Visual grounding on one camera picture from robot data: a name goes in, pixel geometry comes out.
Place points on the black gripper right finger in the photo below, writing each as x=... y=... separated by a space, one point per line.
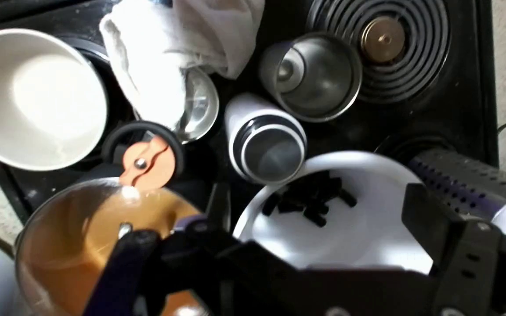
x=465 y=257

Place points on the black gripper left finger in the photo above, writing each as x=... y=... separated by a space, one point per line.
x=124 y=269

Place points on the white round plate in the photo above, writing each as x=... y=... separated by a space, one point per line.
x=370 y=234

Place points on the black electric stove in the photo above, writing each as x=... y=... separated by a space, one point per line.
x=466 y=111

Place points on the black food pieces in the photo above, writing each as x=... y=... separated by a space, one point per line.
x=308 y=196

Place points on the round steel lid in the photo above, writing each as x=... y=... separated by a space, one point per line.
x=203 y=108

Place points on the white ceramic bowl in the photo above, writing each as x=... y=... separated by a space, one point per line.
x=36 y=99

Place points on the stainless steel tumbler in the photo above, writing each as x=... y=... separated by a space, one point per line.
x=324 y=81

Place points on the white crumpled cloth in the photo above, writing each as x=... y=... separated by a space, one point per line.
x=166 y=46

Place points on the electric coil burner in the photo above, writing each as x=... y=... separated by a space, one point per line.
x=421 y=36

